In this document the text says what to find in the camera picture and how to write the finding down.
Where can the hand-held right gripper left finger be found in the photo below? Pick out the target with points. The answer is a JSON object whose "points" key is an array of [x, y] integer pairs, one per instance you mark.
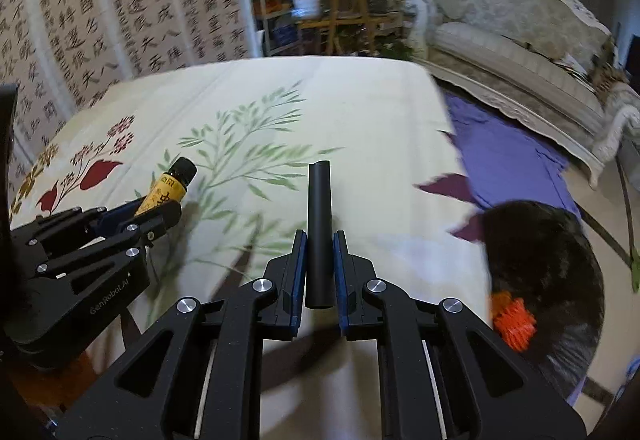
{"points": [[299, 285]]}

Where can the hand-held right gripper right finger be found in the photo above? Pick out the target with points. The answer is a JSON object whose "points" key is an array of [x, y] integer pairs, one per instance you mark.
{"points": [[341, 285]]}

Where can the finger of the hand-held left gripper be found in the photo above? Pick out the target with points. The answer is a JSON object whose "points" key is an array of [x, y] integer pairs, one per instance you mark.
{"points": [[120, 216], [150, 222]]}

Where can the yellow label bottle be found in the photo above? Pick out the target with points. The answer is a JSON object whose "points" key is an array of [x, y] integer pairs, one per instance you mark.
{"points": [[167, 187]]}

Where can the black tube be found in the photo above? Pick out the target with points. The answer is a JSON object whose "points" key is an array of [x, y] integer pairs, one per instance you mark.
{"points": [[319, 230]]}

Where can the red foam net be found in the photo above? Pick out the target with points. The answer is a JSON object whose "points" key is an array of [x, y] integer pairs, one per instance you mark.
{"points": [[515, 322]]}

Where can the trash bin with black bag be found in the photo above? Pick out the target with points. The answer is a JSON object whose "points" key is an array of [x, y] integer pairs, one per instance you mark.
{"points": [[545, 260]]}

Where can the person's orange brown clothing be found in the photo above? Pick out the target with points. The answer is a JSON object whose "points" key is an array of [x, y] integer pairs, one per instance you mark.
{"points": [[50, 382]]}

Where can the floral tablecloth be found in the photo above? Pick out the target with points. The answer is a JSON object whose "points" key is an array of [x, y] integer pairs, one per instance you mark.
{"points": [[350, 119]]}

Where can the purple cloth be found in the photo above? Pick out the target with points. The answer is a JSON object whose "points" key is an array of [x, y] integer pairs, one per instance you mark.
{"points": [[500, 154]]}

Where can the blue printed box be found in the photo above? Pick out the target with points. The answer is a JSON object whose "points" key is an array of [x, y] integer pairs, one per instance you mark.
{"points": [[286, 33]]}

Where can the metal shelf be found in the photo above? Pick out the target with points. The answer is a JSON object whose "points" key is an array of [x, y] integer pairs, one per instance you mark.
{"points": [[277, 19]]}

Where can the ornate white sofa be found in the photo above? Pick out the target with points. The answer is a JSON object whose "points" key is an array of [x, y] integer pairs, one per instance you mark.
{"points": [[505, 54]]}

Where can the green slipper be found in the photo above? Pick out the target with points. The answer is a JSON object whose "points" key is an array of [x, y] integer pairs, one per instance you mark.
{"points": [[635, 270]]}

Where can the calligraphy wall hanging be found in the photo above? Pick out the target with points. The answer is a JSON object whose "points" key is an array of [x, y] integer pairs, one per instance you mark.
{"points": [[125, 9]]}

